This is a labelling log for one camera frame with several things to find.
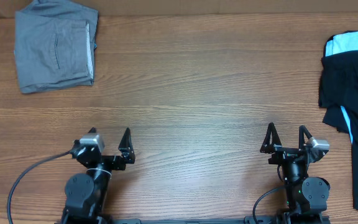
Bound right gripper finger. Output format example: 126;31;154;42
260;123;282;154
298;125;313;149

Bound grey shorts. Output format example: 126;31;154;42
14;0;99;94

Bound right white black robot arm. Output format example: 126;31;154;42
254;123;331;223

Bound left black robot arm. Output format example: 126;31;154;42
60;128;135;223

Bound black garment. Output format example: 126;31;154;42
318;36;358;210

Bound light blue garment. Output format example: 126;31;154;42
324;31;358;57

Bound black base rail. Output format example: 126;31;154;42
55;216;331;224

